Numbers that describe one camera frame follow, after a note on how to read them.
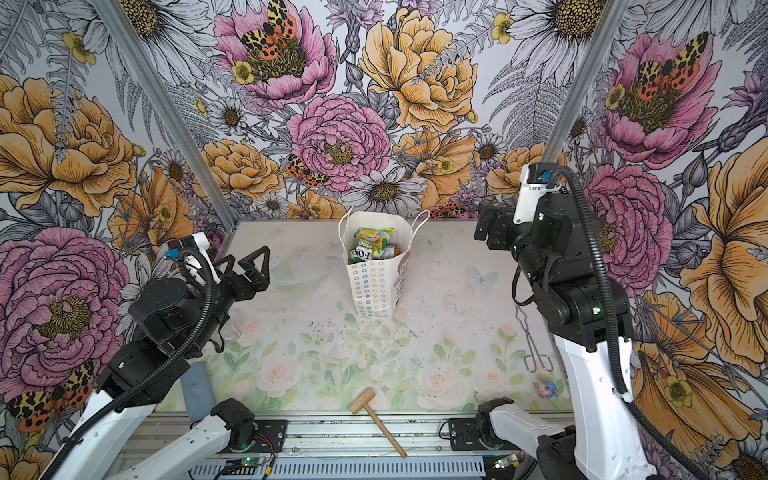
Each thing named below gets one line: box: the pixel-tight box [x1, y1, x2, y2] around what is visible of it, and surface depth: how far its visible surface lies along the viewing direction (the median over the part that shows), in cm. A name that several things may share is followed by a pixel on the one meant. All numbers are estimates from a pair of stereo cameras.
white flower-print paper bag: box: [338, 207, 430, 319], surface depth 89 cm
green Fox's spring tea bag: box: [348, 227, 395, 265], surface depth 89 cm
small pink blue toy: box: [538, 380, 558, 399], surface depth 78 cm
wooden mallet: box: [348, 387, 407, 459], surface depth 79 cm
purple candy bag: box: [381, 244, 402, 259], surface depth 92 cm
